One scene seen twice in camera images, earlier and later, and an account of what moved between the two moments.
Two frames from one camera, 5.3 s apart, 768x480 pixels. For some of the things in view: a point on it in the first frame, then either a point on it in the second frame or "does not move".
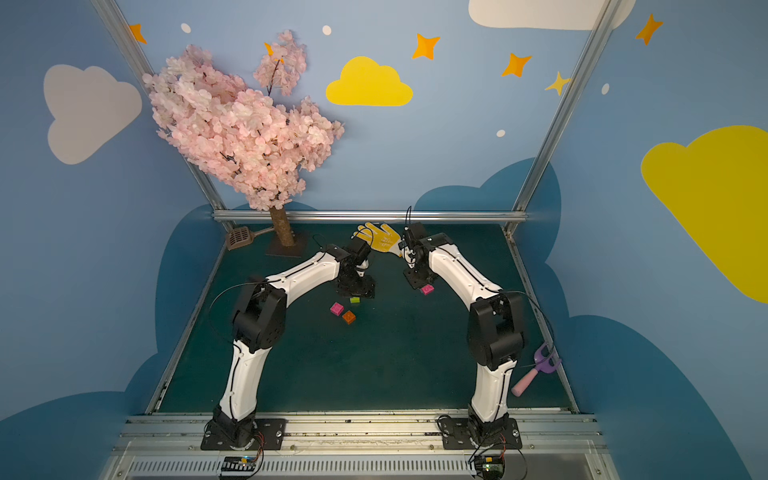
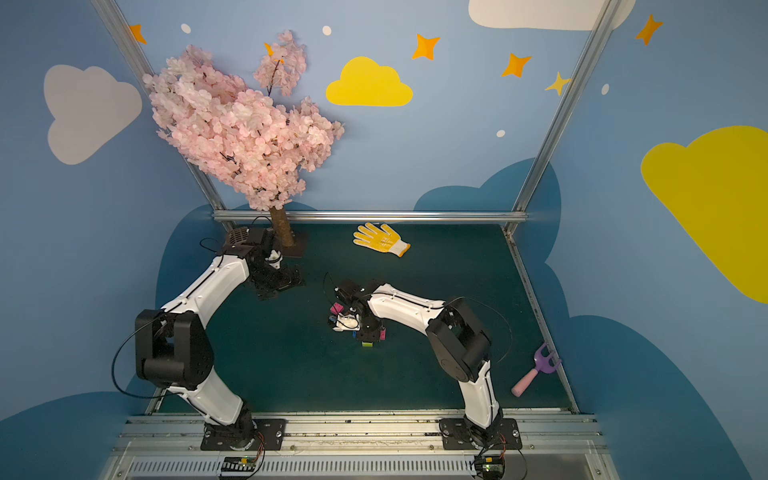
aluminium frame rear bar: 375,216 does not move
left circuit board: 238,466 does not move
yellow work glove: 383,240 does not move
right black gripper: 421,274 to 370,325
